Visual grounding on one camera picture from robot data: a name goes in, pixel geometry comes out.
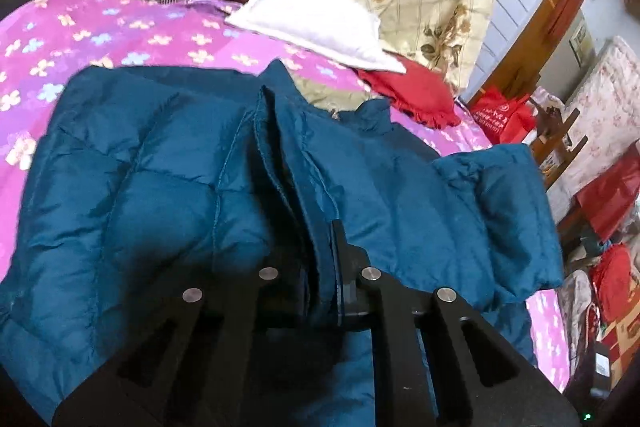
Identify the red shopping bag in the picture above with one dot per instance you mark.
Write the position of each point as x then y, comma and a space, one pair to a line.
503, 120

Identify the floral white mattress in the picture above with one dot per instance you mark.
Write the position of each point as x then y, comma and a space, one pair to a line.
607, 100

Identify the red fringed cushion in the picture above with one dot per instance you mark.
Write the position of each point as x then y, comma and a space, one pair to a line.
419, 93

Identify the wooden chair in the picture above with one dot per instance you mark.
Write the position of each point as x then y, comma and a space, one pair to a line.
553, 150

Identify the pink floral bed sheet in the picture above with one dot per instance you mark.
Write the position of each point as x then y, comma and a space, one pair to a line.
45, 43

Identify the white pillow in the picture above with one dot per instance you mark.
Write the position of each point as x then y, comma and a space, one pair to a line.
342, 30

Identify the blue quilted down jacket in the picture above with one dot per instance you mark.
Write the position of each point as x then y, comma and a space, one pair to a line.
151, 179

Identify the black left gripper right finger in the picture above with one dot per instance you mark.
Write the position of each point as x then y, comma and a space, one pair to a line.
436, 361

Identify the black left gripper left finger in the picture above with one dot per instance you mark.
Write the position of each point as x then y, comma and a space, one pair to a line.
189, 368

